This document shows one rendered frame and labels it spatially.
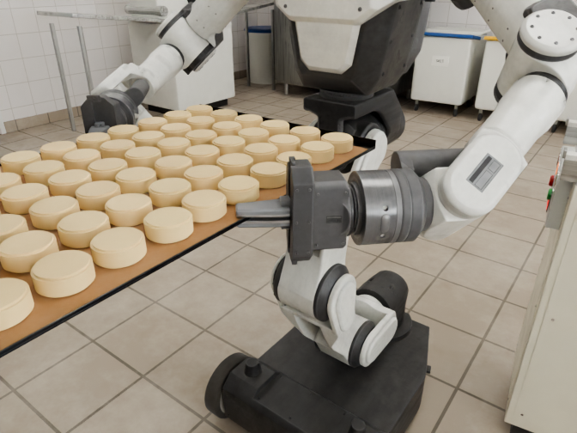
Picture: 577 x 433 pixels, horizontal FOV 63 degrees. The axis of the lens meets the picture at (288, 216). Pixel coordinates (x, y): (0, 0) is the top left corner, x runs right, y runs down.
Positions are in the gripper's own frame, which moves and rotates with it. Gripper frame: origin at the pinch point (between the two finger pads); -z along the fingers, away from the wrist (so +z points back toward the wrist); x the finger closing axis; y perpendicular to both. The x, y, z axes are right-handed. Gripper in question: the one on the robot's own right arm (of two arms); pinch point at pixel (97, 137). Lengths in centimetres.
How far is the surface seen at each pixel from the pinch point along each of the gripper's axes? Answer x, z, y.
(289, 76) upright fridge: -74, 454, 99
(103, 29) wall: -23, 437, -89
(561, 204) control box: -23, 9, 99
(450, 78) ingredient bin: -60, 352, 239
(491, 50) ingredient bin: -32, 329, 262
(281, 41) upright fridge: -38, 462, 91
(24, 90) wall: -67, 373, -152
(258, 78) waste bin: -91, 536, 70
